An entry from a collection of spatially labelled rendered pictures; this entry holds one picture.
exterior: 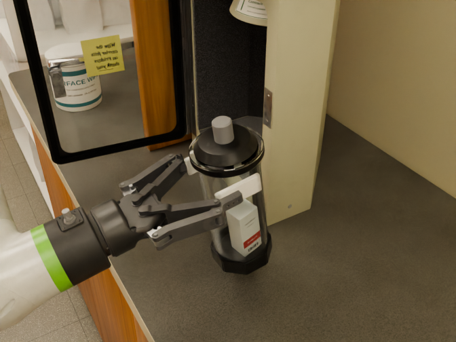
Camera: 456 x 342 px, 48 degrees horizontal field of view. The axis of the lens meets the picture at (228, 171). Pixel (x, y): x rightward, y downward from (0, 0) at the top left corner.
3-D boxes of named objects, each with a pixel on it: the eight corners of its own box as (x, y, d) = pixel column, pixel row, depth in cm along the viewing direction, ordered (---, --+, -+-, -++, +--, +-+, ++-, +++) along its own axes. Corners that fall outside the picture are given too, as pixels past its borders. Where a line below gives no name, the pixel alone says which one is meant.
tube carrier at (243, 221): (252, 215, 91) (239, 115, 77) (286, 252, 83) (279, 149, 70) (199, 241, 88) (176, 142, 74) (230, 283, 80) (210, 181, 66)
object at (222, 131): (235, 131, 78) (230, 95, 74) (271, 159, 72) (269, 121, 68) (184, 157, 75) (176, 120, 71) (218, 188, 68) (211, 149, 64)
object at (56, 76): (66, 97, 100) (61, 70, 96) (55, 99, 99) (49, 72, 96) (65, 93, 101) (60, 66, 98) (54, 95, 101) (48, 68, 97)
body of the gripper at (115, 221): (100, 235, 63) (166, 201, 66) (81, 197, 69) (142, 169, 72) (118, 272, 68) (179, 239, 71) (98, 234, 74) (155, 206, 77)
